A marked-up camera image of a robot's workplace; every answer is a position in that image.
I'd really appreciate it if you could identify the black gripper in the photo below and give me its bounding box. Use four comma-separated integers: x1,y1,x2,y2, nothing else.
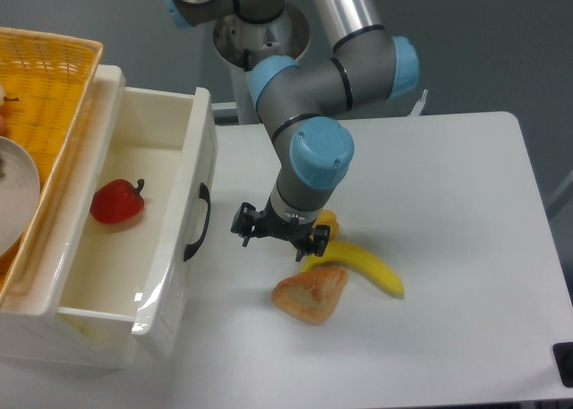
230,202,330,261

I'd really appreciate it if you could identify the white top drawer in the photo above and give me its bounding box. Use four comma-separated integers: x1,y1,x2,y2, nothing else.
58,88,217,336

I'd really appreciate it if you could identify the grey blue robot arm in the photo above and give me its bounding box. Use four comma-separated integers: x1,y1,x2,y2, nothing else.
165,0,420,257

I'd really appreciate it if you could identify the white drawer cabinet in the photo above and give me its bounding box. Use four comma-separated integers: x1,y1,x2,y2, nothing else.
0,64,180,369

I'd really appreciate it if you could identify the yellow bell pepper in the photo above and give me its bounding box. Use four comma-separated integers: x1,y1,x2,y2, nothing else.
314,209,339,239

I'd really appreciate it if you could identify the yellow banana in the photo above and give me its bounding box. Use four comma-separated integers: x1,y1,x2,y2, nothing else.
300,241,405,299

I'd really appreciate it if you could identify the brown pastry bread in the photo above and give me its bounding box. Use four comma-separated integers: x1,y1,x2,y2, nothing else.
271,268,348,325

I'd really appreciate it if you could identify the red bell pepper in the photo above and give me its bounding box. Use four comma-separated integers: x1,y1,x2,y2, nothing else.
90,179,145,225

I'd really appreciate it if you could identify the grey ribbed plate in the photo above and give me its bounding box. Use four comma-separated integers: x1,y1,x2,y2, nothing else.
1,137,40,254

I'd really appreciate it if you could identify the yellow woven basket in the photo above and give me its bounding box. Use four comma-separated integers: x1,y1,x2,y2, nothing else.
1,27,104,299

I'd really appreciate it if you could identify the black drawer handle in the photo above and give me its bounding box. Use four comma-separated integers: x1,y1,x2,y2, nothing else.
183,183,212,262

